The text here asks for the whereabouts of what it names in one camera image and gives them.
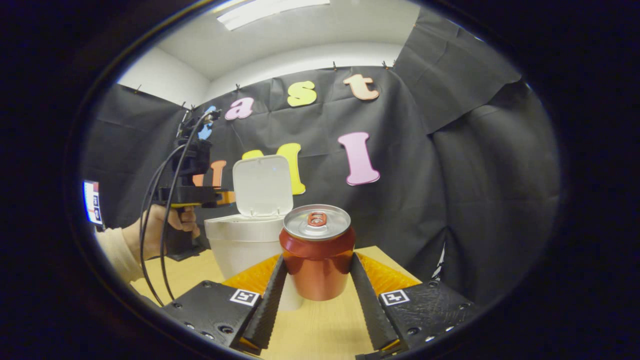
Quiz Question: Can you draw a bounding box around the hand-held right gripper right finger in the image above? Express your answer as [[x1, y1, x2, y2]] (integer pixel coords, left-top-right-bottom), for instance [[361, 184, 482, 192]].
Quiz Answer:
[[349, 252, 480, 358]]

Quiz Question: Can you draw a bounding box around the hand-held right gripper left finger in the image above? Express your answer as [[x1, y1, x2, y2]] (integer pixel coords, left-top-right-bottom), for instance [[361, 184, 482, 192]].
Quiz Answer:
[[161, 254, 289, 356]]

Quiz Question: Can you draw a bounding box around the white desktop garbage bin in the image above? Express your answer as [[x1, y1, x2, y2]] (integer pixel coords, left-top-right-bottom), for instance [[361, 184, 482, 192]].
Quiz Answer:
[[204, 154, 306, 312]]

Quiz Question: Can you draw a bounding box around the red pop can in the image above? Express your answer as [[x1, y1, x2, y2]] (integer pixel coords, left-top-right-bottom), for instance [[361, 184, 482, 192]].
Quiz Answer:
[[279, 204, 357, 302]]

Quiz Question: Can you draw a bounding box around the wooden desktop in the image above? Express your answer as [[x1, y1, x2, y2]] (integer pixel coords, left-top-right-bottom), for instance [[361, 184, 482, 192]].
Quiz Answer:
[[129, 245, 423, 360]]

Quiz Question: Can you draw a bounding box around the computer monitor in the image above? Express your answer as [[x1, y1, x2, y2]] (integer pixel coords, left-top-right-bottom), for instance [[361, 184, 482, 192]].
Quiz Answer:
[[82, 180, 104, 227]]

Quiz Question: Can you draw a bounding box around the black backdrop cloth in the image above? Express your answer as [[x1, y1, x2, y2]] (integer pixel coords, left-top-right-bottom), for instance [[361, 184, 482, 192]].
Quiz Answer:
[[82, 5, 561, 306]]

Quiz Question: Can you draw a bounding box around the black cable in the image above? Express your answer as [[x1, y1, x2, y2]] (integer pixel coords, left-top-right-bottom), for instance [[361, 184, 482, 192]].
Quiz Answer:
[[139, 142, 187, 307], [159, 112, 221, 302]]

